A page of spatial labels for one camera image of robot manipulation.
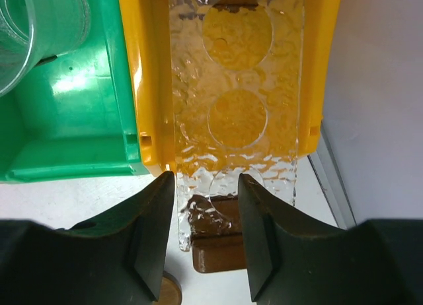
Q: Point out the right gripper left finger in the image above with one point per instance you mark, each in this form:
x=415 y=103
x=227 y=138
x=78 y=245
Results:
x=116 y=257

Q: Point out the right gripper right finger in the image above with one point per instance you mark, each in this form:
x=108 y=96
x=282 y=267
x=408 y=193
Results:
x=293 y=258

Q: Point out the clear acrylic toothbrush rack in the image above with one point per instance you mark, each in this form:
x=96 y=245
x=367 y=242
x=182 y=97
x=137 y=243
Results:
x=236 y=75

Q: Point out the brown oval wooden tray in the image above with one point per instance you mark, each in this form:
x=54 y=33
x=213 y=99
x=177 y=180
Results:
x=170 y=292

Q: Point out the green bin with cups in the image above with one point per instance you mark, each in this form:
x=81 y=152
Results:
x=74 y=116

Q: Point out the yellow bin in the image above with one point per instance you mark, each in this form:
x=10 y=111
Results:
x=146 y=33

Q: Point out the clear glass cup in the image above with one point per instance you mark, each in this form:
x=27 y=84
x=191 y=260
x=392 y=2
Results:
x=34 y=30

